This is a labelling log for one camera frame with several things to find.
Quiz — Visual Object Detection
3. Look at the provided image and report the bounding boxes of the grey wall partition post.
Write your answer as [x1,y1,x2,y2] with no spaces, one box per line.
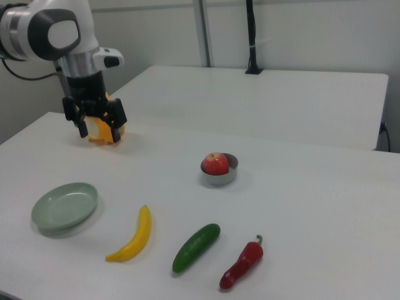
[191,0,216,68]

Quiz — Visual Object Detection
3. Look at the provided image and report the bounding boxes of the green cucumber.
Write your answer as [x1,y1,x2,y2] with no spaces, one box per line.
[171,223,222,274]

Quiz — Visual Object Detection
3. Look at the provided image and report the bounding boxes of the round metal bowl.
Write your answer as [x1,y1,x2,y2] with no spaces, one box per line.
[199,152,239,187]

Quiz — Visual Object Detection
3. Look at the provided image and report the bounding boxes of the yellow banana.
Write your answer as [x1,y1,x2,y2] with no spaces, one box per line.
[105,204,153,263]

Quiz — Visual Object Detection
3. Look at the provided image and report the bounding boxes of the red apple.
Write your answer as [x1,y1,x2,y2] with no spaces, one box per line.
[202,152,230,176]

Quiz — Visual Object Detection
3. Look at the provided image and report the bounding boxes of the black pole with table clamp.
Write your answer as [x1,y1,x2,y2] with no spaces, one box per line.
[244,0,264,75]

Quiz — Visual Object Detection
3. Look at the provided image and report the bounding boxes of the black cable at table side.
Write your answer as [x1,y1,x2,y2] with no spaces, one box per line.
[379,122,392,153]

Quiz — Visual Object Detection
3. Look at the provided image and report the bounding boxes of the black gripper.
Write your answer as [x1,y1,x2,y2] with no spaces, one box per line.
[59,70,128,143]

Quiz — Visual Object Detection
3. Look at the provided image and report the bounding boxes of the pale green plastic plate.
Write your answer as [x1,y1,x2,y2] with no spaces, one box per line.
[31,182,99,233]

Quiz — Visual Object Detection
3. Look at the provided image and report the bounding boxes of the red chili pepper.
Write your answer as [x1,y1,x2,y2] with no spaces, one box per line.
[219,234,264,290]

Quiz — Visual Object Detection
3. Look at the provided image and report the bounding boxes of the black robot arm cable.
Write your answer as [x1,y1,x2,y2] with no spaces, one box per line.
[1,57,64,81]

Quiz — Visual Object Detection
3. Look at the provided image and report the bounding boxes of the yellow orange plush toy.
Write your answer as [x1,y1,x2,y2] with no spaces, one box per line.
[86,91,128,146]

